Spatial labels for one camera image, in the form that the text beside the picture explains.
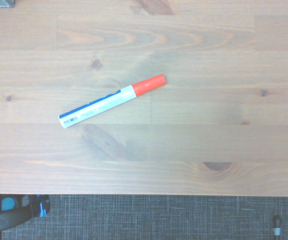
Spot white marker with red cap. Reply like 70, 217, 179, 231
58, 73, 167, 129

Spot black and blue headphones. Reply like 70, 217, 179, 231
0, 194, 51, 219

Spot black headphone hanger hook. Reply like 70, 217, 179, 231
0, 203, 34, 236

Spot black cable plug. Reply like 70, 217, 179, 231
271, 213, 283, 238

